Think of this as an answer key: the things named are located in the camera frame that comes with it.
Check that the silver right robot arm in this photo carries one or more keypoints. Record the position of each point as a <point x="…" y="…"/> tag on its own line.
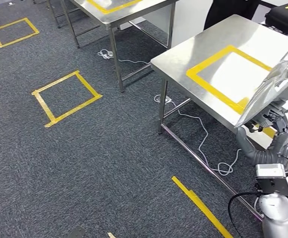
<point x="278" y="213"/>

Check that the black zip case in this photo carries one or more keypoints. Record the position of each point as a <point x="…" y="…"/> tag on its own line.
<point x="286" y="18"/>

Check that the grey wheel hubcap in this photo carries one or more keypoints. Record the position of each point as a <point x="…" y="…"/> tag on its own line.
<point x="270" y="92"/>

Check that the stainless steel workbench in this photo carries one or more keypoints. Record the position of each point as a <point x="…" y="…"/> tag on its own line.
<point x="184" y="62"/>
<point x="114" y="18"/>

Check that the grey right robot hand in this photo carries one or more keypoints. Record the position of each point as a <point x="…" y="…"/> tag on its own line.
<point x="284" y="148"/>

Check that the yellow floor tape marking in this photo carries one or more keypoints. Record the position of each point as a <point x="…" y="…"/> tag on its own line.
<point x="201" y="205"/>

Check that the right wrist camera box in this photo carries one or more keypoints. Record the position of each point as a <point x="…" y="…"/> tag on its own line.
<point x="273" y="179"/>

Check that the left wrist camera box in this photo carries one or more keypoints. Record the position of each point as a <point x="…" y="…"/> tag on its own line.
<point x="76" y="232"/>

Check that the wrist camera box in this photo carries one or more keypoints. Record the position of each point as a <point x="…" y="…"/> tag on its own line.
<point x="76" y="232"/>
<point x="273" y="179"/>

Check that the person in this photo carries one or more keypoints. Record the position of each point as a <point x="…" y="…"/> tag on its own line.
<point x="228" y="13"/>

